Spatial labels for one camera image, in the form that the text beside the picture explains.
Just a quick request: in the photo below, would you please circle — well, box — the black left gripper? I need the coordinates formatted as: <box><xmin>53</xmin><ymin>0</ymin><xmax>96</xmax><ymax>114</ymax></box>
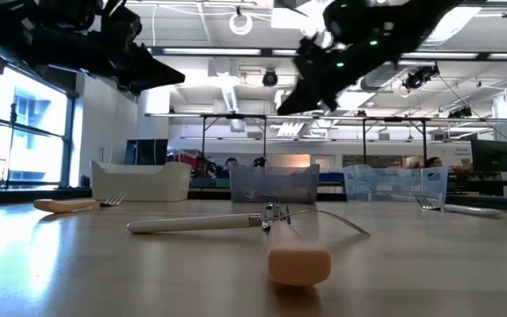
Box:
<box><xmin>81</xmin><ymin>4</ymin><xmax>187</xmax><ymax>96</ymax></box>

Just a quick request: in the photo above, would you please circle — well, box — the black monitor on arm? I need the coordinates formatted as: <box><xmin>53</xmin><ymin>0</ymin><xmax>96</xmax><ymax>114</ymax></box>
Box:
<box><xmin>470</xmin><ymin>139</ymin><xmax>507</xmax><ymax>173</ymax></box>

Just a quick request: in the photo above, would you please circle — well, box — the large window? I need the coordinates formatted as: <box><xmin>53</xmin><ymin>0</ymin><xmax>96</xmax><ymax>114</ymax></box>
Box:
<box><xmin>0</xmin><ymin>65</ymin><xmax>77</xmax><ymax>188</ymax></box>

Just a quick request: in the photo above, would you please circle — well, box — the black monitor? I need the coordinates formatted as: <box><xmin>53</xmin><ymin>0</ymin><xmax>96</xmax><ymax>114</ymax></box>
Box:
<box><xmin>124</xmin><ymin>138</ymin><xmax>169</xmax><ymax>166</ymax></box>

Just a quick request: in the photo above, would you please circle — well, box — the white coiled cable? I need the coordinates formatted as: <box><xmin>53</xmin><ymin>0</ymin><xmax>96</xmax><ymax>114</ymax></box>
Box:
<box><xmin>228</xmin><ymin>11</ymin><xmax>254</xmax><ymax>37</ymax></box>

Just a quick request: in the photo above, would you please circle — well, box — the black ceiling spotlight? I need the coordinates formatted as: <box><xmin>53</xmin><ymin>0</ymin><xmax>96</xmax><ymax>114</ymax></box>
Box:
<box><xmin>401</xmin><ymin>64</ymin><xmax>440</xmax><ymax>92</ymax></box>

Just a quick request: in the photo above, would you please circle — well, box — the black background table frame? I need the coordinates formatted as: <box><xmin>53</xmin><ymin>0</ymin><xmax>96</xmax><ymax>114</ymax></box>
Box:
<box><xmin>361</xmin><ymin>115</ymin><xmax>430</xmax><ymax>167</ymax></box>
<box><xmin>199</xmin><ymin>113</ymin><xmax>268</xmax><ymax>167</ymax></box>

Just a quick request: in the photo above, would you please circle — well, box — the white ventilation duct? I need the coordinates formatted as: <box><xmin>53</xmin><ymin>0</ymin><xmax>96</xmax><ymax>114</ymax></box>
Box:
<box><xmin>217</xmin><ymin>56</ymin><xmax>242</xmax><ymax>114</ymax></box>

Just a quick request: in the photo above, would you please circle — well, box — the black ceiling dome camera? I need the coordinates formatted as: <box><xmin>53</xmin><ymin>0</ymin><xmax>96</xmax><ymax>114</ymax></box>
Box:
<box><xmin>261</xmin><ymin>69</ymin><xmax>279</xmax><ymax>88</ymax></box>

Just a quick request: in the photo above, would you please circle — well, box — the ceiling light strip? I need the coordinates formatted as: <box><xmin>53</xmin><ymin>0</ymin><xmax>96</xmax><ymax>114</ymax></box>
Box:
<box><xmin>400</xmin><ymin>51</ymin><xmax>480</xmax><ymax>61</ymax></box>
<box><xmin>161</xmin><ymin>47</ymin><xmax>262</xmax><ymax>56</ymax></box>

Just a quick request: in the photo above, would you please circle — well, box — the grey translucent plastic bin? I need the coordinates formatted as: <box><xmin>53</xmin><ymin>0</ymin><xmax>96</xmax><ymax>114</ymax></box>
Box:
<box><xmin>229</xmin><ymin>163</ymin><xmax>321</xmax><ymax>204</ymax></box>

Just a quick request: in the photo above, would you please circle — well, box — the orange-handled silver fork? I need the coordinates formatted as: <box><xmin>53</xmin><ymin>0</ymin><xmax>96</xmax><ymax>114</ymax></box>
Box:
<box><xmin>33</xmin><ymin>192</ymin><xmax>127</xmax><ymax>215</ymax></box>
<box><xmin>261</xmin><ymin>195</ymin><xmax>332</xmax><ymax>288</ymax></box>

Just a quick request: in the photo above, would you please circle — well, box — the white plastic bin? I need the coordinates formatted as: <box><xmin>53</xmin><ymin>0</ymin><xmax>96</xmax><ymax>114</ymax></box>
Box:
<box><xmin>89</xmin><ymin>159</ymin><xmax>193</xmax><ymax>203</ymax></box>

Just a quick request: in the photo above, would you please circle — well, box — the white-handled silver fork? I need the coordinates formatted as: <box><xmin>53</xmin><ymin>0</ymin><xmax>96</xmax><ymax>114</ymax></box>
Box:
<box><xmin>126</xmin><ymin>208</ymin><xmax>371</xmax><ymax>240</ymax></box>
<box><xmin>414</xmin><ymin>195</ymin><xmax>503</xmax><ymax>218</ymax></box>

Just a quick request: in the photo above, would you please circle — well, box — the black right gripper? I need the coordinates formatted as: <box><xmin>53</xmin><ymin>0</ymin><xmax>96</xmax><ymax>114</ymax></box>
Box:
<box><xmin>277</xmin><ymin>26</ymin><xmax>407</xmax><ymax>116</ymax></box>

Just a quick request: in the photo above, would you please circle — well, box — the black aluminium table frame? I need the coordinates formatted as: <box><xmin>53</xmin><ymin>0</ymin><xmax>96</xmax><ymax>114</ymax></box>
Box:
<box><xmin>0</xmin><ymin>187</ymin><xmax>507</xmax><ymax>222</ymax></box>

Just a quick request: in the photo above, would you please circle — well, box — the clear plastic bin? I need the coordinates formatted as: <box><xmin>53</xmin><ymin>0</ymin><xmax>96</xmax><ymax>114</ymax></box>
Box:
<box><xmin>342</xmin><ymin>164</ymin><xmax>450</xmax><ymax>204</ymax></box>

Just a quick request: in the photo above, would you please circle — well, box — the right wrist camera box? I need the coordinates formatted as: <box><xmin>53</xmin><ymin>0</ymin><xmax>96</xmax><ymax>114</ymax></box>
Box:
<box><xmin>322</xmin><ymin>0</ymin><xmax>369</xmax><ymax>43</ymax></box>

